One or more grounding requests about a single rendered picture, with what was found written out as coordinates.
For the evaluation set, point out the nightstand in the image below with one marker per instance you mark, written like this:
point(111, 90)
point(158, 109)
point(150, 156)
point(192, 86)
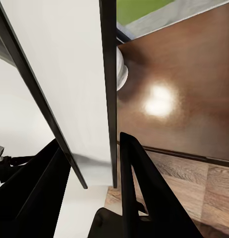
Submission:
point(175, 100)

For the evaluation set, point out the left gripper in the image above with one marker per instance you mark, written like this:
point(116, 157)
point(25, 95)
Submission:
point(9, 166)

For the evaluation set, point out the fixed window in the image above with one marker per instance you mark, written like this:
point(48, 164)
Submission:
point(136, 18)

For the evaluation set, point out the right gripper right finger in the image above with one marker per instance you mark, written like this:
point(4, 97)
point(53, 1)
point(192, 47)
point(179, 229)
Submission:
point(168, 217)

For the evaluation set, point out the hardback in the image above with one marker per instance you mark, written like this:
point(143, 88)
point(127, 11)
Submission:
point(65, 52)

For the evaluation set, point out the table lamp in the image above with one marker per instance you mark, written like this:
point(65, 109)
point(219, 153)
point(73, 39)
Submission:
point(121, 68)

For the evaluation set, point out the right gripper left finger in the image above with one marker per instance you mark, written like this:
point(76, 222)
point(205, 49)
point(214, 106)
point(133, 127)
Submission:
point(31, 199)

